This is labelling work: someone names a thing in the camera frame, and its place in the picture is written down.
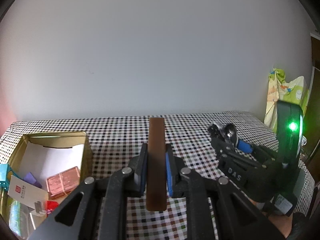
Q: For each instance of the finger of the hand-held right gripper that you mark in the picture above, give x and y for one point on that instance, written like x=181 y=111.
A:
x=222 y=147
x=243 y=147

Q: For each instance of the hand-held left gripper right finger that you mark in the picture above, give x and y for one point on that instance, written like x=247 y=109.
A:
x=170 y=175

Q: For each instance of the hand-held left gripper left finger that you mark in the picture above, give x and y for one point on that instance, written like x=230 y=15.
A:
x=140 y=172

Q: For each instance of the brown wooden bar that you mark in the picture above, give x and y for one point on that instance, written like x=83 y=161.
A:
x=156 y=165

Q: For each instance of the grey metal object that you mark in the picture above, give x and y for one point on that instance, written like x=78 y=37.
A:
x=228 y=131

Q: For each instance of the gold tin box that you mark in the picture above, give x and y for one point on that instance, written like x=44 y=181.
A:
x=86 y=155

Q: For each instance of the copper framed box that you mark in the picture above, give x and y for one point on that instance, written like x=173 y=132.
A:
x=62 y=182

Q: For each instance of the red building block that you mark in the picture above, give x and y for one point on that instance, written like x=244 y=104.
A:
x=51 y=206

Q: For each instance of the purple block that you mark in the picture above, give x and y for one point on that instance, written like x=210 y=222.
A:
x=31 y=178

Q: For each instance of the white card box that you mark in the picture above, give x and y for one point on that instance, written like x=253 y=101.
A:
x=25 y=192

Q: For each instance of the clear plastic case green label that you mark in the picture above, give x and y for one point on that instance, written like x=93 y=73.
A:
x=17 y=215

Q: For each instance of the teal block with holes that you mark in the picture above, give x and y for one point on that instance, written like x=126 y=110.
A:
x=5 y=175

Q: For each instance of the person's right forearm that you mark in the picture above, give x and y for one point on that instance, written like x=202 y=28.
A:
x=277 y=226

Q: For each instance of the checkered tablecloth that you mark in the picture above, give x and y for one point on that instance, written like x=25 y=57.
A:
x=112 y=135

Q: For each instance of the colourful printed cloth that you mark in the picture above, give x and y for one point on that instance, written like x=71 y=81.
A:
x=275 y=97

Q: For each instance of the white paper liner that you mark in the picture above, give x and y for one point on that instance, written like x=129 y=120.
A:
x=55 y=160

